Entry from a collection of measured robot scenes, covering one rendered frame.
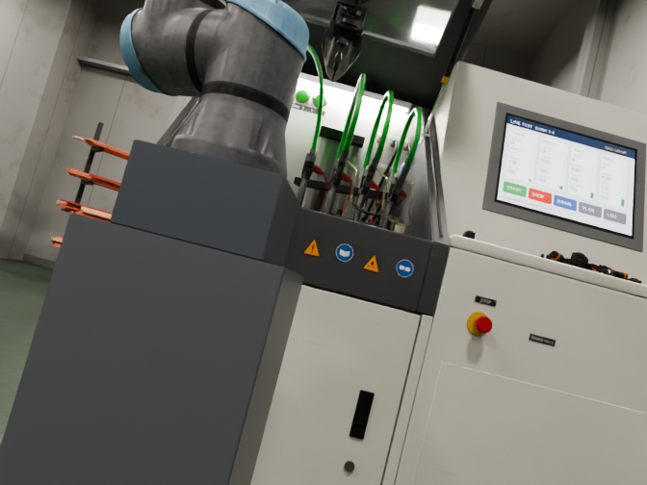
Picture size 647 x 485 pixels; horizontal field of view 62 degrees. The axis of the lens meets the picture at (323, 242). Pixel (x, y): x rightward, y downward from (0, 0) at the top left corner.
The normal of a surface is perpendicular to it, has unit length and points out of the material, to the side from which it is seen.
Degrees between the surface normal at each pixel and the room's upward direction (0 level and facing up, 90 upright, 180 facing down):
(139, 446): 90
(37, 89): 90
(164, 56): 121
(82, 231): 90
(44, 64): 90
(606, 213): 76
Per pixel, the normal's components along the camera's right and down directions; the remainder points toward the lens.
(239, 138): 0.34, -0.30
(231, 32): -0.40, -0.18
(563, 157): 0.14, -0.29
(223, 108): -0.07, -0.41
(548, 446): 0.07, -0.07
